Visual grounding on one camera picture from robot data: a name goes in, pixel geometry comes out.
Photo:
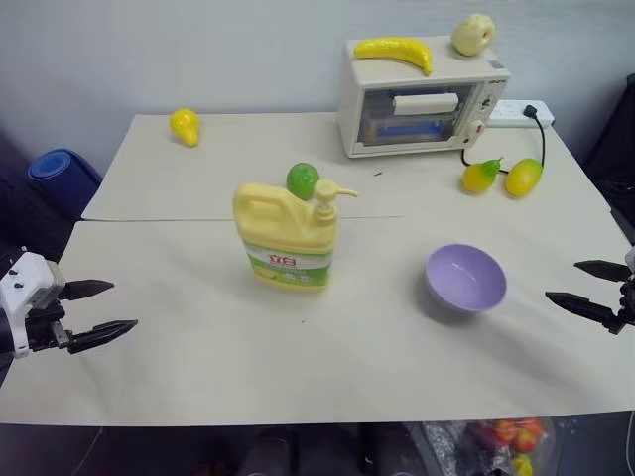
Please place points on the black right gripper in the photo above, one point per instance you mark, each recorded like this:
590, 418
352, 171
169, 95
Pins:
627, 302

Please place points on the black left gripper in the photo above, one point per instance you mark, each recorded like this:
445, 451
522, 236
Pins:
42, 329

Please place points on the purple plastic bowl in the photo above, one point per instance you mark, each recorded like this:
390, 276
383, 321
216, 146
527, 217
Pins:
464, 277

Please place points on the yellow detergent pump bottle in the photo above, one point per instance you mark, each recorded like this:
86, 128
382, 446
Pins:
283, 233

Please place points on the yellow-green toy mango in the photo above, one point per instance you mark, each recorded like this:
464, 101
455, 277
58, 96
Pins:
523, 177

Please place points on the black chair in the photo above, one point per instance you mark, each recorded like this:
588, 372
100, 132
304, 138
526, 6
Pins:
615, 149

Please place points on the blue rolled mat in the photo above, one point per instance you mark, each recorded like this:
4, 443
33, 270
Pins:
54, 171

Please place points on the yellow-green toy pear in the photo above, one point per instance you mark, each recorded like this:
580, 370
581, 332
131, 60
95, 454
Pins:
477, 177

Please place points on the red-orange toy fruit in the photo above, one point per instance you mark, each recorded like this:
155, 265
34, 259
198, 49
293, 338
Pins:
518, 436

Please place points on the black power plug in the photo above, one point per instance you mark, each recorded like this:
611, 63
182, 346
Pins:
531, 111

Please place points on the white power strip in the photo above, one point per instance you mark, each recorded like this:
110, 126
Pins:
506, 113

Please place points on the yellow toy pear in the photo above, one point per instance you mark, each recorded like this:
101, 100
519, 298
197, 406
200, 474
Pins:
184, 126

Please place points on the clear plastic bag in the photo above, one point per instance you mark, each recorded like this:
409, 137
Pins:
446, 446

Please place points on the green toy apple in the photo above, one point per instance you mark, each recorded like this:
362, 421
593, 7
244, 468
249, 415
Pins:
301, 179

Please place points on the cream toaster oven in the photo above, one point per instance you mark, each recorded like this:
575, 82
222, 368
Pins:
397, 119

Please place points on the pale yellow toy apple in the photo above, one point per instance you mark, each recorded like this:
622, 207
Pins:
471, 35

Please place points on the yellow toy banana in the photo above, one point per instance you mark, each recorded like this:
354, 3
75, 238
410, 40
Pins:
397, 49

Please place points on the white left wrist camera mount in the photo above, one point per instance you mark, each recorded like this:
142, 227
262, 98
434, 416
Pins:
25, 285

